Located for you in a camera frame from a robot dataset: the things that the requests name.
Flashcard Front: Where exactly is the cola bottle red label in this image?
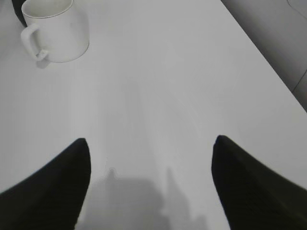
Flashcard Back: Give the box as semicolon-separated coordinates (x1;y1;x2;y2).
12;0;27;27

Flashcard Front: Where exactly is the white ceramic mug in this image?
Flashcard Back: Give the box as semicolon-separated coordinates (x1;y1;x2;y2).
21;0;89;63

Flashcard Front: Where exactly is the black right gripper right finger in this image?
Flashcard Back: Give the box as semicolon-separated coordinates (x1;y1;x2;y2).
211;135;307;230

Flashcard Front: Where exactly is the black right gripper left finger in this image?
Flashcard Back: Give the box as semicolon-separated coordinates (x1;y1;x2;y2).
0;138;91;230

